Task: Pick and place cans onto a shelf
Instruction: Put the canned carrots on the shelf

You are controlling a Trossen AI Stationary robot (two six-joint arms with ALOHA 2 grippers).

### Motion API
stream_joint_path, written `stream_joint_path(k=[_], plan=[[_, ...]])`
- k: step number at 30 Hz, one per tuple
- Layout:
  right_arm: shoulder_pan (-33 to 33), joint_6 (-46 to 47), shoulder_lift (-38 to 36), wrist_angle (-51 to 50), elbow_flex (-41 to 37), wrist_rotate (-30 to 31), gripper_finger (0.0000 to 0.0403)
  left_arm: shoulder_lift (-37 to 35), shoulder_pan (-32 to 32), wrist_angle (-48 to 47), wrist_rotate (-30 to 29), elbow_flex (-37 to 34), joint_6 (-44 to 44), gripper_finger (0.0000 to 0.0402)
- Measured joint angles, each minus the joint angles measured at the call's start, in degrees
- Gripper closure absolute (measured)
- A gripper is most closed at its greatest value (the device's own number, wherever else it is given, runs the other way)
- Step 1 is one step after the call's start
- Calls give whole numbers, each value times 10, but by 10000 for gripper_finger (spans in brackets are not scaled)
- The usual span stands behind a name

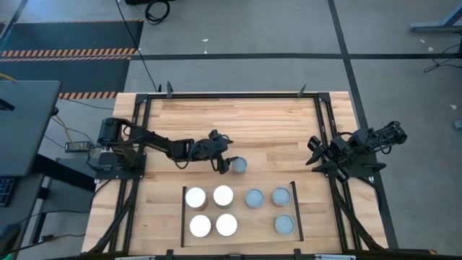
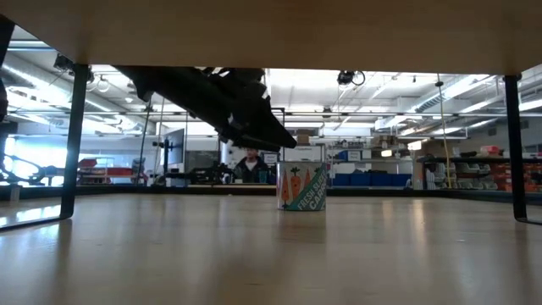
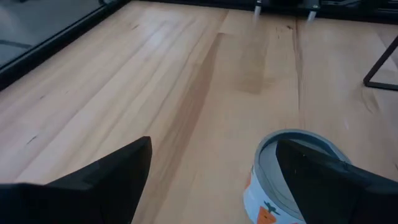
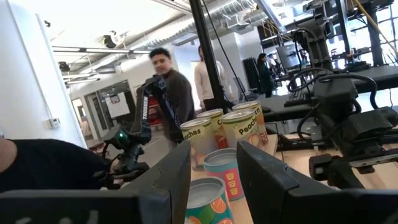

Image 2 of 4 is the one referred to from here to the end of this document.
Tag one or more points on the black tabletop equipment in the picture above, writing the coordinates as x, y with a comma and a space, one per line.
211, 173

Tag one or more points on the white cabinet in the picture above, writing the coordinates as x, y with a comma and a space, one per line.
309, 153

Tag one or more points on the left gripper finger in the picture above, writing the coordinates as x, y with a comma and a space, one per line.
262, 131

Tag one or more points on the black monitor on stand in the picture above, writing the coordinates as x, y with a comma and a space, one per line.
174, 146

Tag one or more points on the black ceiling-hung device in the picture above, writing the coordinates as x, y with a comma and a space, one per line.
63, 62
345, 77

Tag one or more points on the red rolling cart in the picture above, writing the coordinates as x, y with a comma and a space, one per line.
110, 171

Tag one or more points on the person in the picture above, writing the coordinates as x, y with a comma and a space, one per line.
252, 167

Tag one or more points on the blue plastic bin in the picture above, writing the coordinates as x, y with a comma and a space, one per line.
360, 179
381, 179
402, 179
341, 179

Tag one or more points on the wooden shelf with black legs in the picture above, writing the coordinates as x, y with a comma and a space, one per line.
271, 34

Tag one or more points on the teal cup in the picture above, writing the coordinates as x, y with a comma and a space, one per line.
262, 176

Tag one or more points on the black bin storage rack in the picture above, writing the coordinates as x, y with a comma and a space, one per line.
466, 175

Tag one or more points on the carrot label tin can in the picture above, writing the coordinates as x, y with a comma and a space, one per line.
301, 186

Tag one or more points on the cardboard box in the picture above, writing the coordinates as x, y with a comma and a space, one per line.
303, 139

